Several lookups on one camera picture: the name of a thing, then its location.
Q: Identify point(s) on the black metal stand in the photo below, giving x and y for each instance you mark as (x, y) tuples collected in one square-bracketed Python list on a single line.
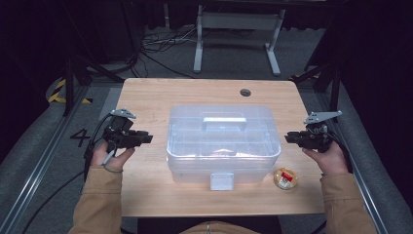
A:
[(69, 81), (334, 84)]

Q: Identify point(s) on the person's tan jacket torso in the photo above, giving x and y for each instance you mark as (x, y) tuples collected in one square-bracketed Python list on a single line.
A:
[(217, 228)]

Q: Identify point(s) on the white metal desk frame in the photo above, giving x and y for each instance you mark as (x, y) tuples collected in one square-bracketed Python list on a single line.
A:
[(238, 21)]

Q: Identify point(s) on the person's right hand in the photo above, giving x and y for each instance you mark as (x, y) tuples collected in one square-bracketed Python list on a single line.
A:
[(332, 161)]

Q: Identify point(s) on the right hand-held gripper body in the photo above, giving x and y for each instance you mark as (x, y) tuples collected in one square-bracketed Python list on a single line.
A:
[(318, 138)]

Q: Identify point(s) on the aluminium floor rail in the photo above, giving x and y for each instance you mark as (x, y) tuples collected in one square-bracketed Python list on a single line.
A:
[(39, 175), (363, 182)]

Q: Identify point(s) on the yellow black hazard tape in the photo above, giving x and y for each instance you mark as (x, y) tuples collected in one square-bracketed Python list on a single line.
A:
[(56, 96)]

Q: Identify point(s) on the clear plastic storage box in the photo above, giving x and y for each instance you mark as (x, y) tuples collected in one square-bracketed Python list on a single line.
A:
[(224, 146)]

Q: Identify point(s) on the person's left hand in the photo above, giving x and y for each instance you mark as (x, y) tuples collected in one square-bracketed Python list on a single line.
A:
[(115, 162)]

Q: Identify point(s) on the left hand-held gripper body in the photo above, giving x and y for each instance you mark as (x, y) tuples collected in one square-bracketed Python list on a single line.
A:
[(118, 135)]

